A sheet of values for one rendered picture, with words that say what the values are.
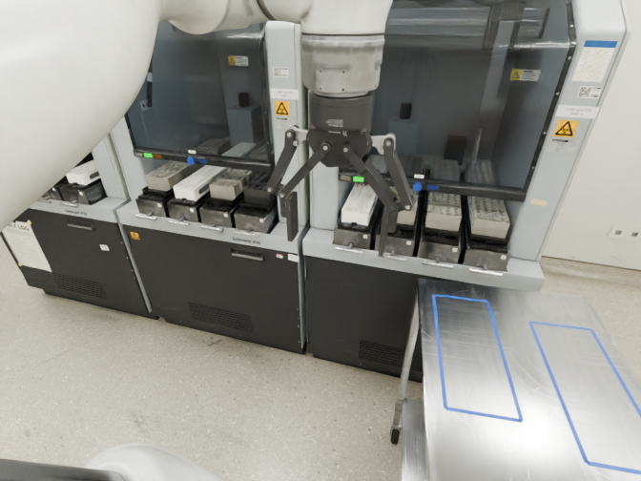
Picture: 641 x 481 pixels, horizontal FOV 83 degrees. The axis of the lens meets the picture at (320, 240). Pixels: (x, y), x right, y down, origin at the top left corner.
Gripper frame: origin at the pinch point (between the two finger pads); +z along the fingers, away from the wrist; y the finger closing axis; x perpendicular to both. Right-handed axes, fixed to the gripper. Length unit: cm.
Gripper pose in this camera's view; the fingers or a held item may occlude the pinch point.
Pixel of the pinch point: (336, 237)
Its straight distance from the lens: 53.5
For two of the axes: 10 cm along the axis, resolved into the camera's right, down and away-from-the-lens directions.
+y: 9.6, 1.5, -2.3
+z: 0.0, 8.4, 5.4
